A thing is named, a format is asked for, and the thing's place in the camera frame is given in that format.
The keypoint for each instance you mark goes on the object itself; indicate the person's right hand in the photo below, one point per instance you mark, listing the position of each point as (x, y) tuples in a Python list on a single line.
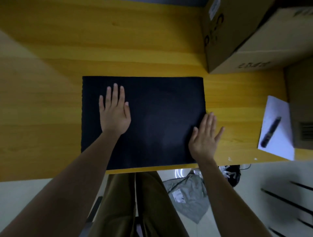
[(204, 144)]

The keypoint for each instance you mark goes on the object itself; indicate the person's left hand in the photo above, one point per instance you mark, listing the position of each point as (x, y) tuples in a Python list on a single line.
[(113, 114)]

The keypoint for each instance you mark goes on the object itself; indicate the person's right middle finger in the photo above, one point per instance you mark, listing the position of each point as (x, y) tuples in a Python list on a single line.
[(209, 122)]

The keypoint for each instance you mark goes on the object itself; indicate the person's right thumb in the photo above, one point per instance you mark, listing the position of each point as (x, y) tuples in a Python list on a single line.
[(194, 134)]

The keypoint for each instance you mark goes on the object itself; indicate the person's right little finger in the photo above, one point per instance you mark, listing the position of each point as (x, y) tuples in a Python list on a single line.
[(220, 133)]

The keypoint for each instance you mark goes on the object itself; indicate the person's left middle finger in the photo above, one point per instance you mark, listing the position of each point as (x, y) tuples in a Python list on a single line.
[(115, 94)]

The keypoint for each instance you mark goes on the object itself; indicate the person's left little finger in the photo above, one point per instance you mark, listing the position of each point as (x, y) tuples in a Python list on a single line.
[(101, 103)]

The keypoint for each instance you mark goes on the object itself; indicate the person's left thumb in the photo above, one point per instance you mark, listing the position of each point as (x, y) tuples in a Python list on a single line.
[(128, 111)]

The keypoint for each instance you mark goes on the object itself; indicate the person's right forearm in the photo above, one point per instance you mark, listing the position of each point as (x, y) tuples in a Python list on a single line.
[(227, 195)]

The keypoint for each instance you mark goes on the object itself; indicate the person's left forearm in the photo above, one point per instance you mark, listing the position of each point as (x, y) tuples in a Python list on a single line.
[(66, 185)]

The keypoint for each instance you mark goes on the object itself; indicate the black rectangular mat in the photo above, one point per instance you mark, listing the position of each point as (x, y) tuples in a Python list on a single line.
[(159, 117)]

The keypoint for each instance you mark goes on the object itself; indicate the black marker pen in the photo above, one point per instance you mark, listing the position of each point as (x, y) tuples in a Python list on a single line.
[(271, 131)]

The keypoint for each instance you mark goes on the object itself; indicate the grey plastic mailing bag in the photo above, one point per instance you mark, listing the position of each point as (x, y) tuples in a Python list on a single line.
[(188, 195)]

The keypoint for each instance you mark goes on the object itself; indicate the white paper sheet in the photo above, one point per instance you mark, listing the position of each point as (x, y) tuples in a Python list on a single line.
[(281, 141)]

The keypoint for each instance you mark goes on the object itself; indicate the olive trousers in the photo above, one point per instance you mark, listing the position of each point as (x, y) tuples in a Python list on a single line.
[(151, 207)]

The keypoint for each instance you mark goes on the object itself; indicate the cardboard box with barcode label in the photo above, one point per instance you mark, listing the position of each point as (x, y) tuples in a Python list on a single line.
[(302, 102)]

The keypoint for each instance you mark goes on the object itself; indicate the large brown cardboard box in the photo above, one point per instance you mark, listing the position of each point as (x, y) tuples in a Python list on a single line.
[(256, 41)]

